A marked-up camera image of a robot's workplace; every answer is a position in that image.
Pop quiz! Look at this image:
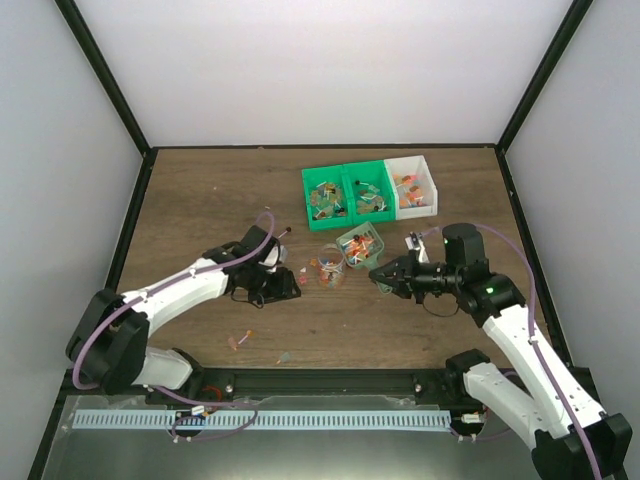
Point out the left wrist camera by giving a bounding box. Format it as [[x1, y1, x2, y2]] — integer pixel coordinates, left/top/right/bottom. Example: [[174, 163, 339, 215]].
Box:
[[259, 243, 288, 269]]

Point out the spilled dark lollipop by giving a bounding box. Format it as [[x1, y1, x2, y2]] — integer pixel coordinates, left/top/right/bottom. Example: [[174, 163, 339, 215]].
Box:
[[277, 227, 292, 240]]

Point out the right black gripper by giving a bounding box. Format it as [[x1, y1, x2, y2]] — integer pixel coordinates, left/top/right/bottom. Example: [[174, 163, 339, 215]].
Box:
[[369, 250, 461, 305]]

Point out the spilled candy near rail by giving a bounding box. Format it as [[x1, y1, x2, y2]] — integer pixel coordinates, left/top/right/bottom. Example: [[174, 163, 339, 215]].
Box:
[[276, 352, 291, 364]]

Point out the clear plastic jar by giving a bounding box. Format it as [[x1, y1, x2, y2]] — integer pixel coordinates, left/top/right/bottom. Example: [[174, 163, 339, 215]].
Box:
[[317, 244, 345, 289]]

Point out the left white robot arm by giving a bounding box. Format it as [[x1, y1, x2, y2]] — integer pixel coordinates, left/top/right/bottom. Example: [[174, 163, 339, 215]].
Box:
[[66, 225, 301, 404]]

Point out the light blue slotted strip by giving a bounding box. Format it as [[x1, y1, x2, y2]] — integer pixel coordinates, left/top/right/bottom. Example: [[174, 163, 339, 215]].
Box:
[[71, 409, 451, 432]]

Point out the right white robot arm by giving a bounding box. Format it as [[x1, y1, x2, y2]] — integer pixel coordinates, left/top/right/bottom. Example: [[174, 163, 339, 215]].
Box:
[[369, 223, 633, 479]]

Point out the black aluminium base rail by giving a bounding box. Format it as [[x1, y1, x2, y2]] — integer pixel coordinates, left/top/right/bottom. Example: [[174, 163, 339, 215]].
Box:
[[62, 366, 596, 406]]

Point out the white candy bin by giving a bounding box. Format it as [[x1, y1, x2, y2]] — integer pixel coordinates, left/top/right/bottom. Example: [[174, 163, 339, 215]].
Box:
[[383, 155, 438, 220]]

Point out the green slotted scoop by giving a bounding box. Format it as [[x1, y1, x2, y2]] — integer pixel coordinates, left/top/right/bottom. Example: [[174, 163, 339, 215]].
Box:
[[335, 221, 385, 272]]

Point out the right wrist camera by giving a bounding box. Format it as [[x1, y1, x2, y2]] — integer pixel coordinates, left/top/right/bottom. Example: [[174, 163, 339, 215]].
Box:
[[405, 232, 429, 263]]

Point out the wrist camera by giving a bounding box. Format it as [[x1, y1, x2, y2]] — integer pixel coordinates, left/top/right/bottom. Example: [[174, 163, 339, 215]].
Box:
[[405, 232, 429, 263], [259, 243, 288, 269]]

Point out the green double candy bin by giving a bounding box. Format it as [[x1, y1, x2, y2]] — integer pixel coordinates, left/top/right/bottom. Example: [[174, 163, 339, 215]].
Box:
[[301, 160, 397, 232]]

